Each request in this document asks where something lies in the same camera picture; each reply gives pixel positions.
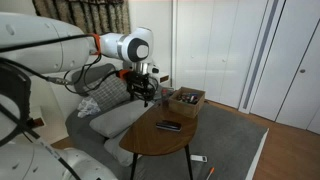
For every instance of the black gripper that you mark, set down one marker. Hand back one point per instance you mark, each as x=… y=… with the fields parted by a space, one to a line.
x=137 y=80

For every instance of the wooden bin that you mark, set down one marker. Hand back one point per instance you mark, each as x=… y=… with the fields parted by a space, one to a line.
x=184 y=106

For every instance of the assorted small items pile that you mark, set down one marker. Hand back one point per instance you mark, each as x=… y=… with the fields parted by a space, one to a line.
x=188 y=98

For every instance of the white closet doors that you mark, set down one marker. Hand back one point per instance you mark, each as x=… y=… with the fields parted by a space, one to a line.
x=213 y=50

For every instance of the dark drinking glass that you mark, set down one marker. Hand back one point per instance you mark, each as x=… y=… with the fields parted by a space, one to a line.
x=164 y=98

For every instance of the black rectangular remote-like object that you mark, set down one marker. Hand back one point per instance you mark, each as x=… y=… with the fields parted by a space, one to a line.
x=168 y=125

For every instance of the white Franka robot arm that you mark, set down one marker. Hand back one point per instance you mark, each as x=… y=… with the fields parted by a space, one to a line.
x=33 y=43

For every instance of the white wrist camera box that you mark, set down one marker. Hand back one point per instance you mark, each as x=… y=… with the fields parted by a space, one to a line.
x=154 y=70

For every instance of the white remote control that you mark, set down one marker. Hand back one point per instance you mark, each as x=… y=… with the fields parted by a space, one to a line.
x=198 y=158

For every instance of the brown shaggy wall hanging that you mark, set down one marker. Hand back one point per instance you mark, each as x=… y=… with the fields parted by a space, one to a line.
x=83 y=15

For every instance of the round metal door knob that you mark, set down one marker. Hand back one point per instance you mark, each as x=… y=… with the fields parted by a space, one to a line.
x=302 y=71

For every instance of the grey rug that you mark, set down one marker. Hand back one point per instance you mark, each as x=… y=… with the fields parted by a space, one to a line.
x=226 y=133

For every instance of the white sliding door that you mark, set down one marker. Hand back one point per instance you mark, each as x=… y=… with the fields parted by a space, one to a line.
x=293 y=66

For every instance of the small light grey pillow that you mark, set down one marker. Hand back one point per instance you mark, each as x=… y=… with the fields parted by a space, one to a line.
x=116 y=150

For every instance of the brown wooden shelf board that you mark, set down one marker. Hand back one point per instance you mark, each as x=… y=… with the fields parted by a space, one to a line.
x=37 y=122

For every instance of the orange and white pen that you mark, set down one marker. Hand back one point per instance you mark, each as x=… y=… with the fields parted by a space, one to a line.
x=210 y=173

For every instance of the dark wooden half-round table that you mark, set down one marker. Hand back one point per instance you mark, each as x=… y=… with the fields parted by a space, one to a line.
x=156 y=133

